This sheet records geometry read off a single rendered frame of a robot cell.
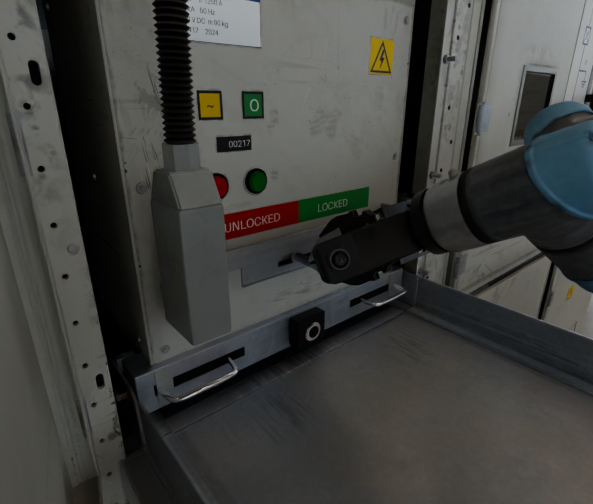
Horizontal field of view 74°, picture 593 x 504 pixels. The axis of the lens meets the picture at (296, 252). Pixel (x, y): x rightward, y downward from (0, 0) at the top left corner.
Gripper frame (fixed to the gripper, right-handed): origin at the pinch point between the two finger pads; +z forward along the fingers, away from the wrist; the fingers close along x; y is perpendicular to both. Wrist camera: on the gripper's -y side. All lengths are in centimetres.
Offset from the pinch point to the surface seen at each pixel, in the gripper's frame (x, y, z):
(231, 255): 4.1, -11.9, -0.1
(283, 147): 16.3, -0.4, -2.6
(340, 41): 28.2, 10.1, -9.5
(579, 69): 24, 89, -16
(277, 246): 3.6, -4.8, 0.0
